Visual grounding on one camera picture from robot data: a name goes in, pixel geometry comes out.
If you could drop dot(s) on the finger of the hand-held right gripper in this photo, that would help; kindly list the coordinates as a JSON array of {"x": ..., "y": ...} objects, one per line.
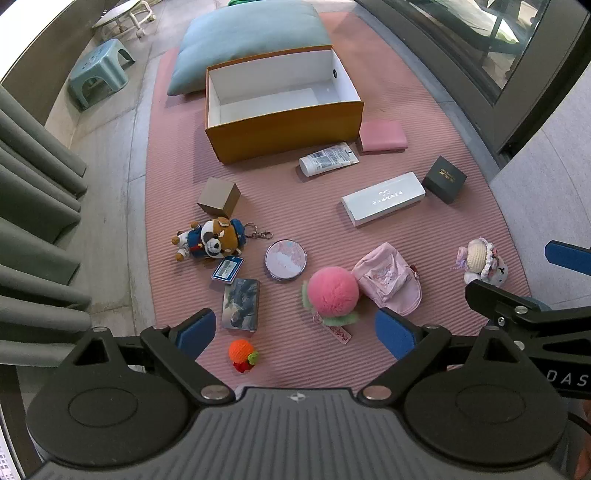
[
  {"x": 503, "y": 302},
  {"x": 570, "y": 259}
]

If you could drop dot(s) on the plush dog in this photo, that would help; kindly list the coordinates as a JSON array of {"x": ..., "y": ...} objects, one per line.
[{"x": 214, "y": 240}]

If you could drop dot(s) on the pink plush peach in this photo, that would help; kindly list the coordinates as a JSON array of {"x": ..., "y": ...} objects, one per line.
[{"x": 330, "y": 290}]

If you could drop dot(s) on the pink pouch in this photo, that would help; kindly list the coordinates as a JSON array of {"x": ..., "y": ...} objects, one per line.
[
  {"x": 390, "y": 281},
  {"x": 383, "y": 136}
]

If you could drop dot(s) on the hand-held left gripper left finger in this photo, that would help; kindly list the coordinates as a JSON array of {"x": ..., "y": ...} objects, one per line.
[{"x": 198, "y": 330}]

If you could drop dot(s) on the outdoor lounge chair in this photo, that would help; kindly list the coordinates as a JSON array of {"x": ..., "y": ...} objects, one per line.
[{"x": 480, "y": 27}]

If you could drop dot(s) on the small black box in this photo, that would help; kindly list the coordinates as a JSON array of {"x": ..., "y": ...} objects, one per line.
[{"x": 444, "y": 180}]

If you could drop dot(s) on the round compact mirror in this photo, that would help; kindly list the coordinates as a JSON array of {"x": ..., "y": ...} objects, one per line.
[{"x": 285, "y": 259}]

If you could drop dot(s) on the blue white hang tag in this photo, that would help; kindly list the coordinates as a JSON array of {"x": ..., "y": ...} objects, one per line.
[{"x": 228, "y": 269}]

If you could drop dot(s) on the orange cardboard box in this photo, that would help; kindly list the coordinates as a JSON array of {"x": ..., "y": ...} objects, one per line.
[{"x": 286, "y": 134}]

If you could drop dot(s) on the small brown cardboard box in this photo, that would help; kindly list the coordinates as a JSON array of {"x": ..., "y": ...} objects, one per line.
[{"x": 219, "y": 196}]

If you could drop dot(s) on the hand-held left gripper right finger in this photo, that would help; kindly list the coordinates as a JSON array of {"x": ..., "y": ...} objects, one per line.
[{"x": 395, "y": 332}]

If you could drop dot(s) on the blue-grey cushion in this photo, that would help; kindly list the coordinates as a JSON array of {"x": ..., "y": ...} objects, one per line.
[{"x": 240, "y": 41}]

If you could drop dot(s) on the orange crochet fruit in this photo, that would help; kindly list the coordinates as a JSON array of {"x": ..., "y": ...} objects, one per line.
[{"x": 241, "y": 353}]

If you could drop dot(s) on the picture card box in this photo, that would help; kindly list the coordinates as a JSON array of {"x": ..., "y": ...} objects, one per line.
[{"x": 241, "y": 304}]

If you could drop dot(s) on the teal plastic stool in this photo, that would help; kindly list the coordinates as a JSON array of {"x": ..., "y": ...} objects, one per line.
[{"x": 99, "y": 69}]

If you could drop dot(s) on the white frame stool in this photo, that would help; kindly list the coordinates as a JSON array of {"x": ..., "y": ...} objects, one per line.
[{"x": 122, "y": 11}]

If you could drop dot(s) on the white crochet doll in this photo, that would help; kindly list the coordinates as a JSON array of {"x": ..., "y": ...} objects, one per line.
[{"x": 482, "y": 261}]

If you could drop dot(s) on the long white box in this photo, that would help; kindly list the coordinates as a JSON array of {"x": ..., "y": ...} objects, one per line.
[{"x": 383, "y": 199}]

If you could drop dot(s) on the white cream tube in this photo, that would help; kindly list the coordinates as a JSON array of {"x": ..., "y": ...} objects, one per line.
[{"x": 328, "y": 159}]

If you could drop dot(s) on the grey curtain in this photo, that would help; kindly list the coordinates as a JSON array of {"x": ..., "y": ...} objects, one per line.
[{"x": 32, "y": 221}]

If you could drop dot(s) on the pink ribbed mat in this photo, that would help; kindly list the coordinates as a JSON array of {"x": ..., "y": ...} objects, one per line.
[{"x": 295, "y": 207}]

